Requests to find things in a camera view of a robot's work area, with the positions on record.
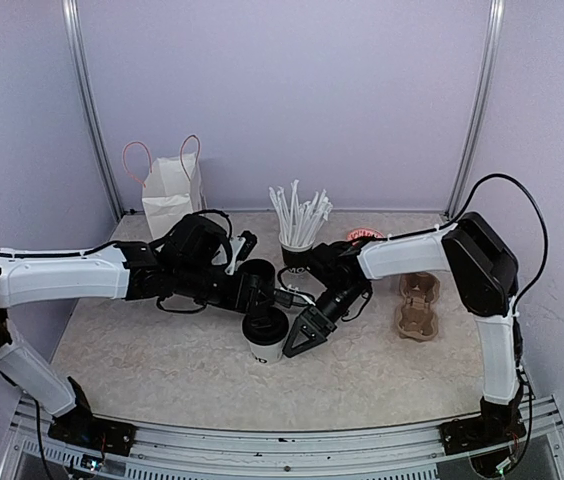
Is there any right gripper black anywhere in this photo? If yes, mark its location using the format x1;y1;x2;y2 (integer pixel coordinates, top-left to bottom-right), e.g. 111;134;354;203
283;282;366;357

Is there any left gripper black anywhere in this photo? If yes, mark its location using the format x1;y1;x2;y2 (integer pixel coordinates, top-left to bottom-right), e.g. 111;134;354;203
174;261;276;314

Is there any black coffee lid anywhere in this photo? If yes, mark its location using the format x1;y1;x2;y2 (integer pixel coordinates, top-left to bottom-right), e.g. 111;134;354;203
242;307;290;346

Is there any brown cardboard cup carrier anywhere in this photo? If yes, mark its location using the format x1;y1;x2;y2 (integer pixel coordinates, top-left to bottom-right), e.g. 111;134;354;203
394;272;440;342

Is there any white paper takeout bag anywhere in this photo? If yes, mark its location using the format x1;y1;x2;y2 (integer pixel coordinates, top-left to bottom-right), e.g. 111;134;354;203
122;134;206;240

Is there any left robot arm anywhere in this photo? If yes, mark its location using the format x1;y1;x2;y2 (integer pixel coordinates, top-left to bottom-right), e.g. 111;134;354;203
0;210;275;445

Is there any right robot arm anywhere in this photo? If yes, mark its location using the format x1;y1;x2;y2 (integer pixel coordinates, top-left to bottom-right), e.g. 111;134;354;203
283;209;536;444

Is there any black cup with straws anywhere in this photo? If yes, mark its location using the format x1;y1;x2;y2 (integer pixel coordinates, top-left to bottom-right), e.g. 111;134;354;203
279;234;314;274

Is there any white wrapped straws bundle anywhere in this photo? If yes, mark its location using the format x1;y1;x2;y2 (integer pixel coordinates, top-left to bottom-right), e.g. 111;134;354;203
268;179;333;248

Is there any red patterned white bowl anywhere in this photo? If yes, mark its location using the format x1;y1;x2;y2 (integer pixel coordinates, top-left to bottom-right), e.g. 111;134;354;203
346;228;384;241

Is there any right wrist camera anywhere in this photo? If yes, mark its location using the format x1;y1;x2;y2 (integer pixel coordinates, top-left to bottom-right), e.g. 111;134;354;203
274;287;316;308

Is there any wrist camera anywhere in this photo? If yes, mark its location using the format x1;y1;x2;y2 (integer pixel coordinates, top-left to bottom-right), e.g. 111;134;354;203
225;230;257;275
274;287;316;308

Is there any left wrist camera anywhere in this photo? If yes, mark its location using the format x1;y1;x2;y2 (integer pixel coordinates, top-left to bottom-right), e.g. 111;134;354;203
225;230;257;275

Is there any left aluminium frame post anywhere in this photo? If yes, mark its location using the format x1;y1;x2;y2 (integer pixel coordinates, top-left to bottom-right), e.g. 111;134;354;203
61;0;124;221

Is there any aluminium frame post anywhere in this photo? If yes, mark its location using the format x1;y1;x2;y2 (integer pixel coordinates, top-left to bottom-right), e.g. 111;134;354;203
61;0;124;221
444;0;506;218

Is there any right aluminium frame post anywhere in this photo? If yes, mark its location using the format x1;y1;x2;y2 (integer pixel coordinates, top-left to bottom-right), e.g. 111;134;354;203
444;0;506;218

